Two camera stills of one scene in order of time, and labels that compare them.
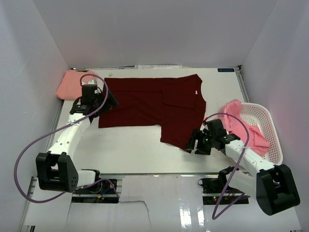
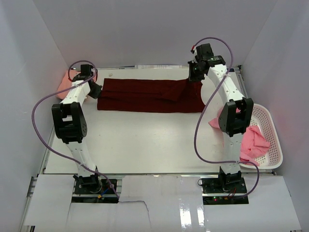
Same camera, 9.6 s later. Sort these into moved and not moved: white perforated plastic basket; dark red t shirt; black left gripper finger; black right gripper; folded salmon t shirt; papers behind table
Moved: black left gripper finger; dark red t shirt; black right gripper
Not moved: folded salmon t shirt; white perforated plastic basket; papers behind table
